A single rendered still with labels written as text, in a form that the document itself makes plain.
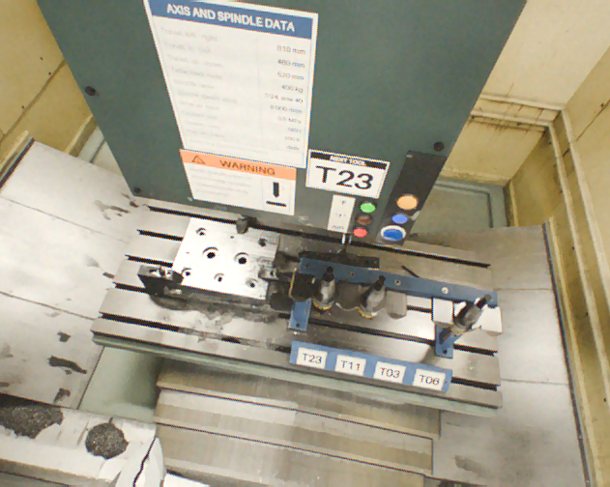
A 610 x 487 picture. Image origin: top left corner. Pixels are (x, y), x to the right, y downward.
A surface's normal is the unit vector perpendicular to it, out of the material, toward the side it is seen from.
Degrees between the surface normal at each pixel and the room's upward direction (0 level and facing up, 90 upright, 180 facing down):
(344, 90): 90
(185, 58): 90
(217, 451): 8
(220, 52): 90
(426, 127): 90
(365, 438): 8
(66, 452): 17
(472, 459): 24
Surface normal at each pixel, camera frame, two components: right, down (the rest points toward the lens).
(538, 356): -0.35, -0.55
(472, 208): 0.05, -0.52
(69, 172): 0.45, -0.40
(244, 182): -0.17, 0.84
